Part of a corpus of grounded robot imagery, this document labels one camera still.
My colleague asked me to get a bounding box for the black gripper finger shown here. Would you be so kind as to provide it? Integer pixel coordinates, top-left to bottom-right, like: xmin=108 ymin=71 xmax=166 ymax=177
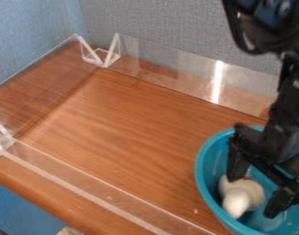
xmin=227 ymin=144 xmax=250 ymax=182
xmin=263 ymin=187 xmax=296 ymax=218

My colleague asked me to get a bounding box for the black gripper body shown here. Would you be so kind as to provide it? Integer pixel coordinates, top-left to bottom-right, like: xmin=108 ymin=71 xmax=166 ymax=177
xmin=230 ymin=56 xmax=299 ymax=206

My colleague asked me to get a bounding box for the blue plastic bowl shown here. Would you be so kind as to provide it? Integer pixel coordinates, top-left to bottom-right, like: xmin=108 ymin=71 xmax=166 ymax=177
xmin=195 ymin=129 xmax=299 ymax=235

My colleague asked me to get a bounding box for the white brown toy mushroom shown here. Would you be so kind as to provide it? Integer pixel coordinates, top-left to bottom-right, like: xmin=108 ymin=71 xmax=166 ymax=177
xmin=218 ymin=175 xmax=266 ymax=219

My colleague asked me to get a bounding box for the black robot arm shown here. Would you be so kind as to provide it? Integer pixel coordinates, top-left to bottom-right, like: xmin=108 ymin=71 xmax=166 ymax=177
xmin=222 ymin=0 xmax=299 ymax=218

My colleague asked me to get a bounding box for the clear acrylic back barrier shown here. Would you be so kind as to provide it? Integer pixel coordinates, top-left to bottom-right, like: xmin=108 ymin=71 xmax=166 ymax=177
xmin=76 ymin=33 xmax=278 ymax=118

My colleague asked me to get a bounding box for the clear acrylic front barrier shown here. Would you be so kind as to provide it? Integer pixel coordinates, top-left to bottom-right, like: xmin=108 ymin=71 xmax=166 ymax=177
xmin=0 ymin=123 xmax=216 ymax=235

